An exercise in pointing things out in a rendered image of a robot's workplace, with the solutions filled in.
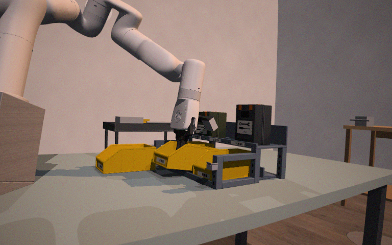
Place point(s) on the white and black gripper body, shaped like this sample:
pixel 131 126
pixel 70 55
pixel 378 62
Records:
pixel 184 110

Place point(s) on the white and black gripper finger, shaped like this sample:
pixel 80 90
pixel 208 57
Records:
pixel 184 135
pixel 177 132

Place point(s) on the dark grey tool case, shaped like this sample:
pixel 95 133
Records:
pixel 253 123

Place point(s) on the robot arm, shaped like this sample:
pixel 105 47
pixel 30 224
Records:
pixel 20 21

